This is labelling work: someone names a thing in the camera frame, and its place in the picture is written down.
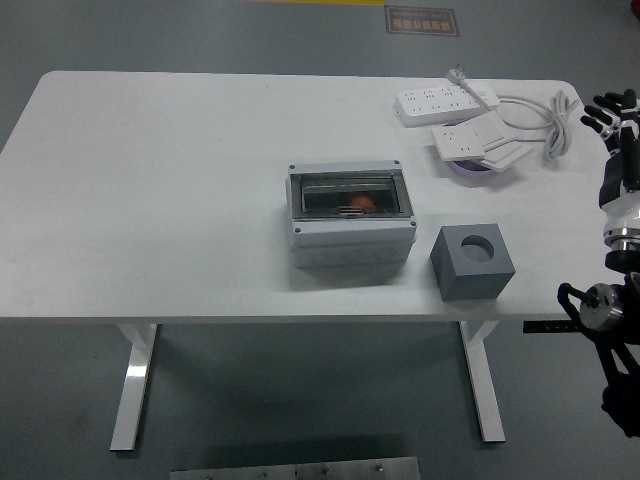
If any robot right hand white black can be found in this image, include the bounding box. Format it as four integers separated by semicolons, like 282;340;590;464
579;88;640;241

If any grey plastic enclosure box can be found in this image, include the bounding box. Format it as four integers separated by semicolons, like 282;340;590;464
287;159;419;270

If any transparent hinged box lid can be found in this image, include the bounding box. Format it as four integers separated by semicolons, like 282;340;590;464
291;172;409;221

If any grey block battery holder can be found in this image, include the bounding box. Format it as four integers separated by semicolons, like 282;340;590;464
429;223;517;303

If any purple round dish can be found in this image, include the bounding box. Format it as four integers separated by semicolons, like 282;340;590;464
442;121;501;180

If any black table control panel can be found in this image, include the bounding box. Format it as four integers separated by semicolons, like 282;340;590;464
523;321;584;335

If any white power strip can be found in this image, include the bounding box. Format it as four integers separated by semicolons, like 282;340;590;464
392;83;501;129

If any brown floor sign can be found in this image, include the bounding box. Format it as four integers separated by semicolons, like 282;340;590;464
383;4;460;37

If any white table leg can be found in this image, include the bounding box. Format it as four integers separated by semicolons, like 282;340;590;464
458;321;506;444
109;323;160;452

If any grey metal plate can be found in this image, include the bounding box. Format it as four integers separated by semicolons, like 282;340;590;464
169;456;421;480

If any white power cord with plug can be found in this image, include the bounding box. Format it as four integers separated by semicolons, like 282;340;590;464
446;62;581;162

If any white switch panel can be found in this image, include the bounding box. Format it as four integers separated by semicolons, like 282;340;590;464
479;141;536;172
470;115;511;151

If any white wall socket panel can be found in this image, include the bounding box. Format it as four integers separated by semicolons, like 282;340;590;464
430;124;486;162

